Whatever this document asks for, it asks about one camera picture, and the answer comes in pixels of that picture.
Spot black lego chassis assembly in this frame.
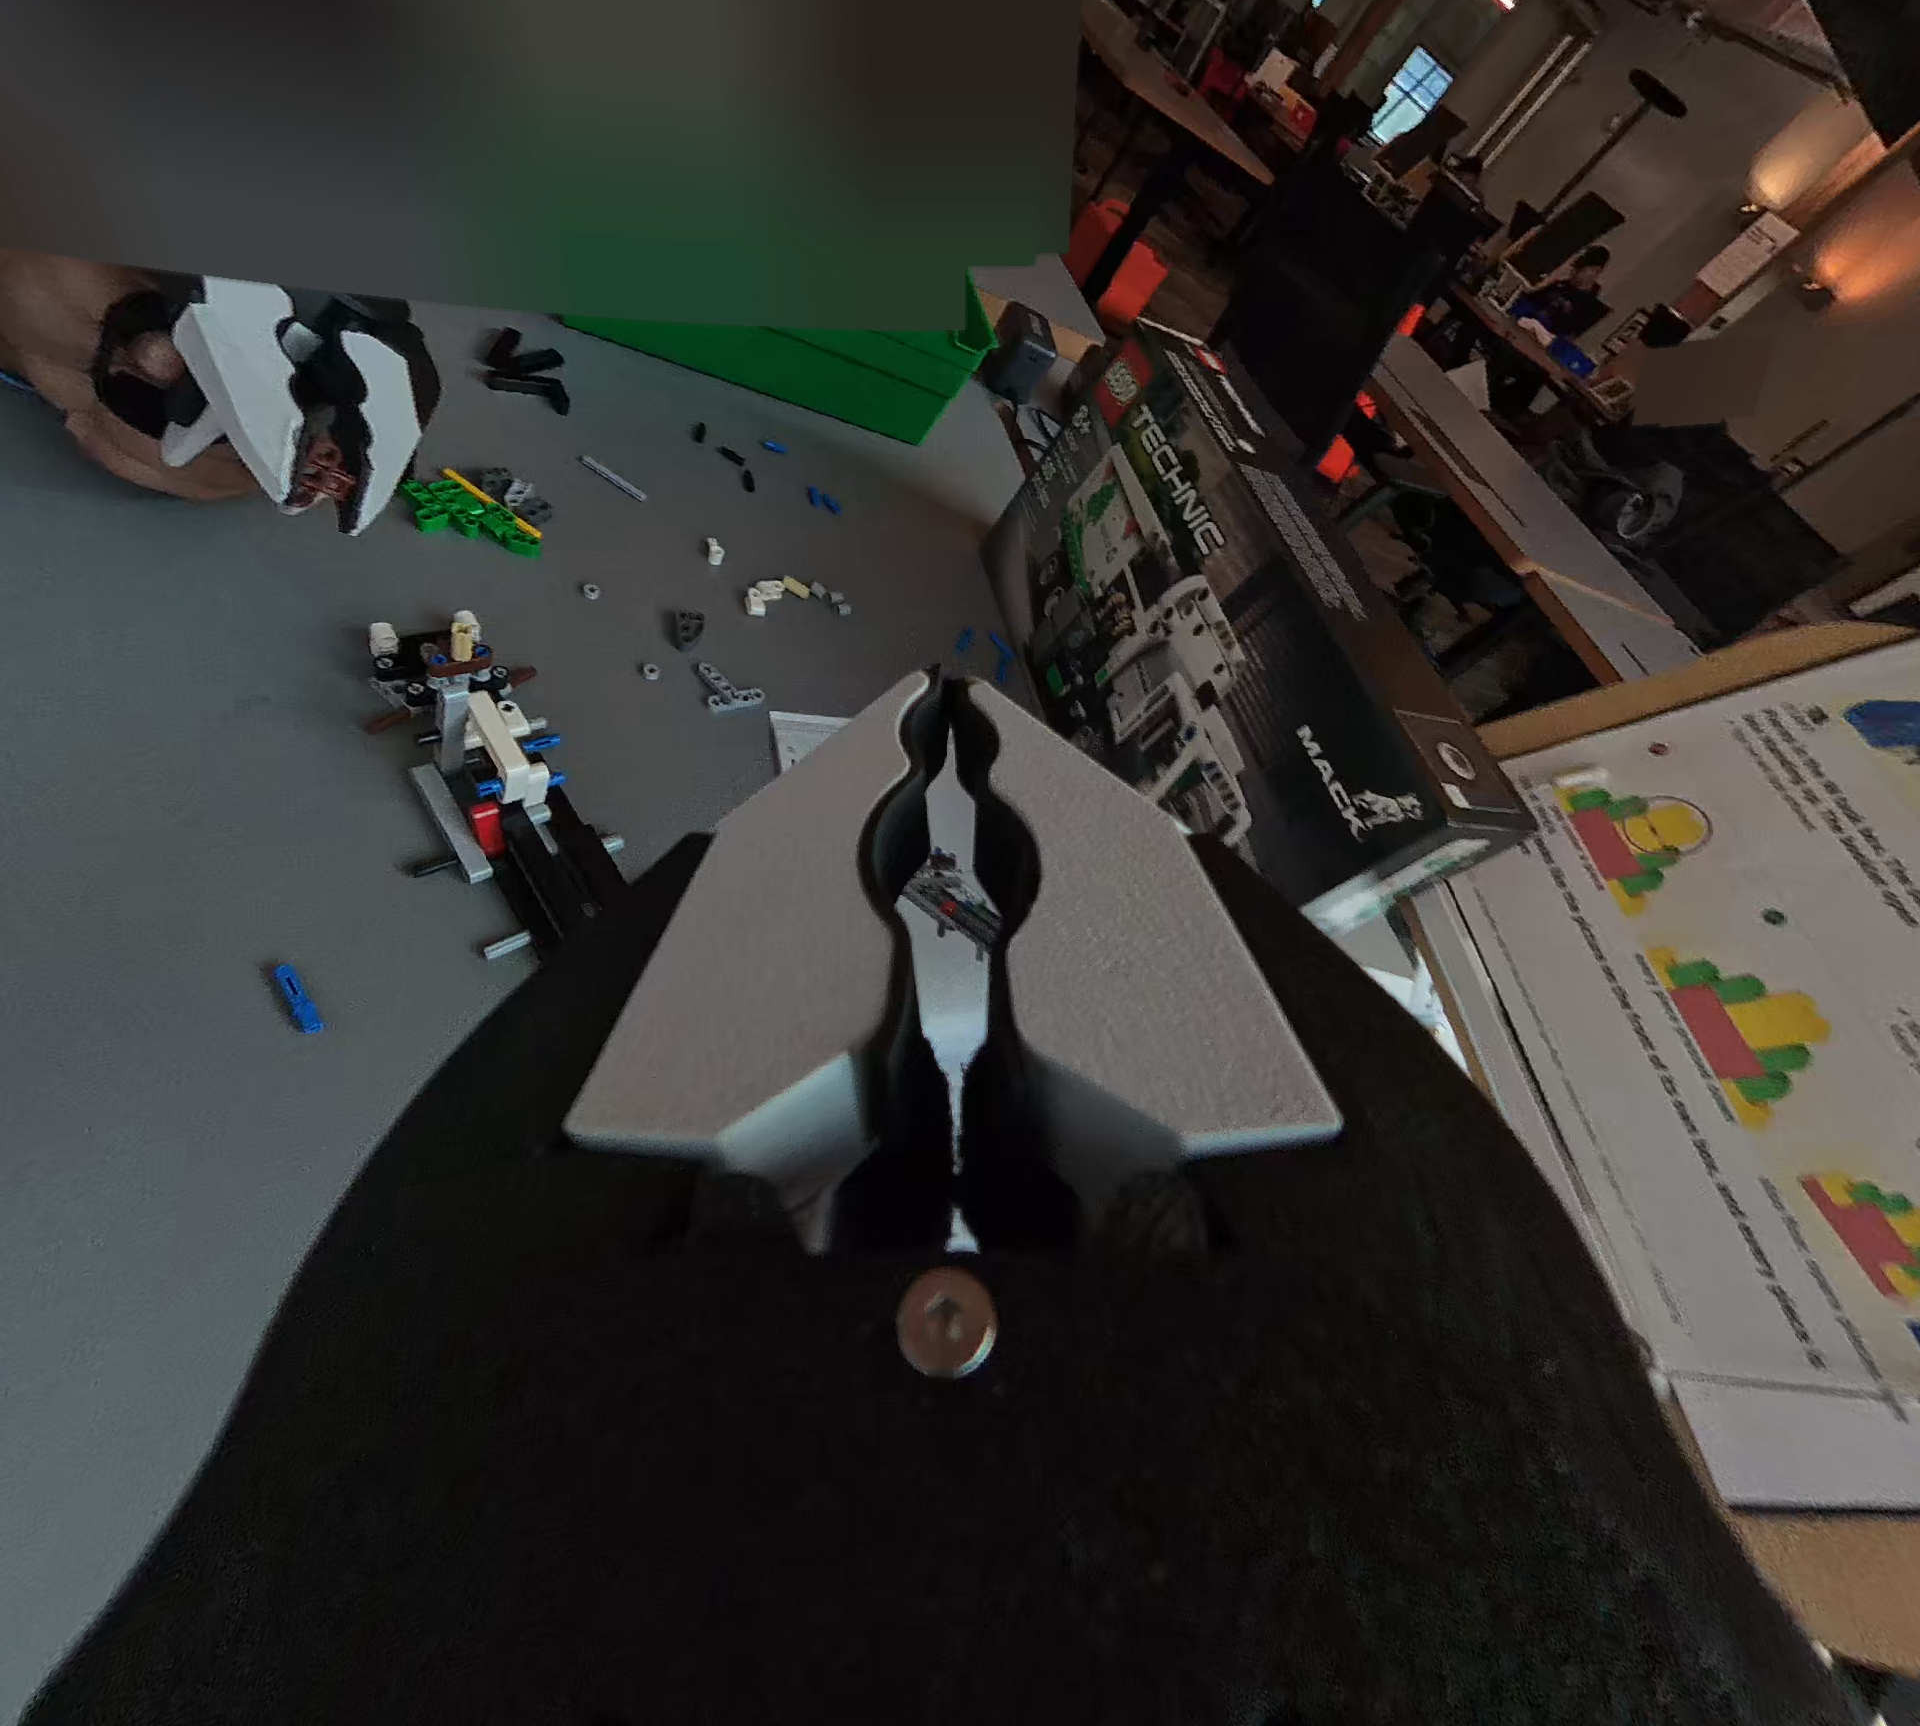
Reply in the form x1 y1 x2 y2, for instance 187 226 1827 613
362 610 632 964

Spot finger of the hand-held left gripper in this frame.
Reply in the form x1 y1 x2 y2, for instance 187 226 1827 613
319 304 445 539
164 276 358 518

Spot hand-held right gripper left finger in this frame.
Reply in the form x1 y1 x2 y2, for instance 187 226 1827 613
563 663 961 1257

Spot green lego beam cluster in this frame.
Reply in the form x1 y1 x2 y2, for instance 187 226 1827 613
406 470 553 554

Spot grey power adapter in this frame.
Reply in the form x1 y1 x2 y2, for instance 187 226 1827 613
981 304 1063 399

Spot lego instruction booklet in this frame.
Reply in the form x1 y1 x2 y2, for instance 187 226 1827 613
768 709 1004 1165

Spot printed paper sheet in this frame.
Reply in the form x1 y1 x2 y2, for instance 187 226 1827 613
1412 646 1920 1519

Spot green plastic bin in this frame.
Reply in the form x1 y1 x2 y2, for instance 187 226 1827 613
563 274 999 452

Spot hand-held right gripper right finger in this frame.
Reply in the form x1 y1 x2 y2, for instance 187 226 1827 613
944 674 1342 1252

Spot dark lego set box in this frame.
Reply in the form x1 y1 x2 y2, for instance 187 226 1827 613
981 320 1540 928

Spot black lego beams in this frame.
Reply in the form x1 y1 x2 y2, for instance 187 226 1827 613
481 327 574 412

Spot person's left hand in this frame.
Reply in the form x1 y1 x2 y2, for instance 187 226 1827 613
0 250 273 503

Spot black floor lamp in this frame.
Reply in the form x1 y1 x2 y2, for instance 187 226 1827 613
1563 70 1688 243

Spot long grey table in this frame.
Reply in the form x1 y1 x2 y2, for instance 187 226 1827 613
1359 333 1696 688

